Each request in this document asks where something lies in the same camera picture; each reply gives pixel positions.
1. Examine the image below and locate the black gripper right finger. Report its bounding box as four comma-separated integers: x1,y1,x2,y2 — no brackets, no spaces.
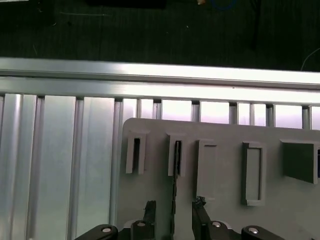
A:
192,196,312,240

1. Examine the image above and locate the blue RAM stick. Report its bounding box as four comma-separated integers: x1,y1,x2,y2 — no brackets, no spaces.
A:
169,140,182,237

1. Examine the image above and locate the grey parts rack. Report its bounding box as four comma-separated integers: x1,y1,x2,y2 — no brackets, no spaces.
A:
117,117,320,240

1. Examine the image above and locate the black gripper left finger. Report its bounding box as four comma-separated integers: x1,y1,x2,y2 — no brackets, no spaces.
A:
73,200,157,240

